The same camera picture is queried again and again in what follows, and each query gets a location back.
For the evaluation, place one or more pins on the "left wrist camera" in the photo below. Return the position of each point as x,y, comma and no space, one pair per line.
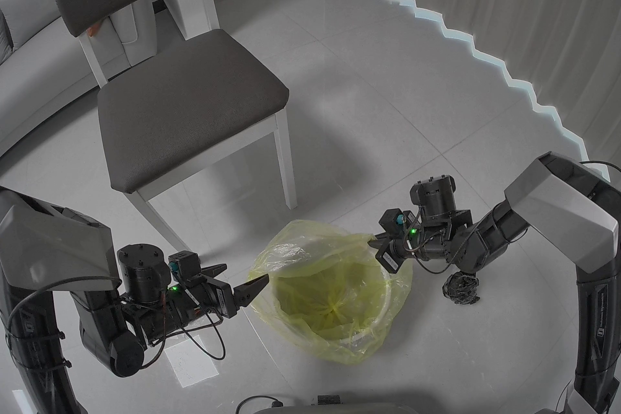
184,264

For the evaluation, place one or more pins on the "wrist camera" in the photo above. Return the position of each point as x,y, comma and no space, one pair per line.
390,222
184,264

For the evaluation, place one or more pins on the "black plastic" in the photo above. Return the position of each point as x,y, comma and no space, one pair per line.
460,288

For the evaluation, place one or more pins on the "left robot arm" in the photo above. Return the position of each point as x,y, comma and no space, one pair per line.
48,237

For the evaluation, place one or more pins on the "grey cushion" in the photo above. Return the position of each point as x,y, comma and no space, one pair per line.
5,33

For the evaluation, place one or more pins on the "white trash bin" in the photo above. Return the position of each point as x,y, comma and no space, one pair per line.
389,298

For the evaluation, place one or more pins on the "grey and white chair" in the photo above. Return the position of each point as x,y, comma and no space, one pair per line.
184,111

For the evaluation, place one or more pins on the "light grey sofa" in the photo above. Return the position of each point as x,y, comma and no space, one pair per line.
39,62

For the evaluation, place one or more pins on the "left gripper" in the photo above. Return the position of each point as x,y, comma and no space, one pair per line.
203,300

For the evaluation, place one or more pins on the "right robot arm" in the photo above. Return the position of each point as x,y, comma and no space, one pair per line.
558,208

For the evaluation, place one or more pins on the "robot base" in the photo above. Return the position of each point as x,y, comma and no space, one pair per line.
339,409

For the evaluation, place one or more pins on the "yellow plastic bag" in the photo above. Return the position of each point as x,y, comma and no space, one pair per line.
291,257

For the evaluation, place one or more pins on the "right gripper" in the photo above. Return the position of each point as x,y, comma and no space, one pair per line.
400,249

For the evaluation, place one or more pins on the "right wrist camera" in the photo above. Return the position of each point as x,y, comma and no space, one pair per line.
390,222

